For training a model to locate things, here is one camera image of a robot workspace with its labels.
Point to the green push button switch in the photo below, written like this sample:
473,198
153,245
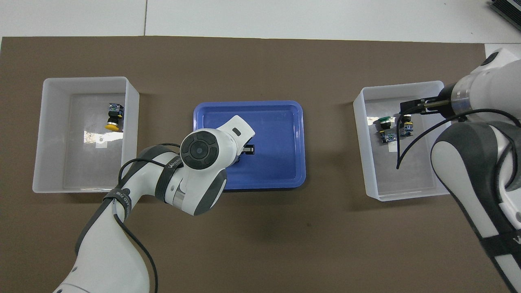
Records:
408,130
384,128

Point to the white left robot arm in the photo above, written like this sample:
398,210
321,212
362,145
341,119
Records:
106,252

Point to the translucent white plastic box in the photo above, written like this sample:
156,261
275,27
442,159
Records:
407,179
53,134

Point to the yellow push button switch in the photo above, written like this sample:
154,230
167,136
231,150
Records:
113,118

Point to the blue plastic tray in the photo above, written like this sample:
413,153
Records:
276,134

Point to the black ribbed device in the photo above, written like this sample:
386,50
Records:
508,7

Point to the brown paper mat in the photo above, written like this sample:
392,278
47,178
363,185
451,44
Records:
285,244

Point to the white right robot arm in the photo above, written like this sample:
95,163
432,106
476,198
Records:
484,85

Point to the small white label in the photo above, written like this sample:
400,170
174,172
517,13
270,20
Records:
395,147

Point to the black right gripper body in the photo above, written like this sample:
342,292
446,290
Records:
447,97

